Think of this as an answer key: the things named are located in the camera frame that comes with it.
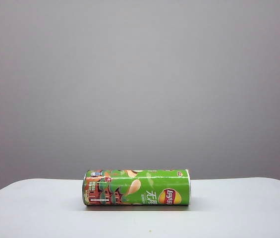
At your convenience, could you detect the green Lay's chip tub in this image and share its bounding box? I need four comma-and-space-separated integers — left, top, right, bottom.
81, 169, 192, 207

